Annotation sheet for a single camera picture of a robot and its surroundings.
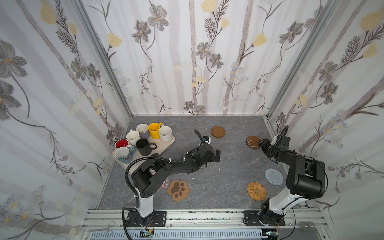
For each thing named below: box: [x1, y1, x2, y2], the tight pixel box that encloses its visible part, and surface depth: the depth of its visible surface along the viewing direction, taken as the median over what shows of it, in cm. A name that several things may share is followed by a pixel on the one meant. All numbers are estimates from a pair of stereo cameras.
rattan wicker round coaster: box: [247, 181, 267, 201], surface depth 85 cm
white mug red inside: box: [114, 138, 129, 149], surface depth 97 cm
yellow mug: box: [148, 122, 164, 140], surface depth 104 cm
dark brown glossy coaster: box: [246, 135, 261, 149], surface depth 106 cm
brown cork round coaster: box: [211, 125, 226, 138], surface depth 113 cm
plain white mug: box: [126, 130, 141, 146], surface depth 97 cm
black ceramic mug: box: [135, 138, 157, 156], surface depth 95 cm
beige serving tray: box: [151, 135, 176, 155], surface depth 104 cm
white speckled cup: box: [158, 124, 173, 143], surface depth 103 cm
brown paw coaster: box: [167, 179, 190, 202], surface depth 85 cm
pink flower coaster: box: [160, 178, 170, 189], surface depth 88 cm
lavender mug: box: [136, 123, 150, 139], surface depth 104 cm
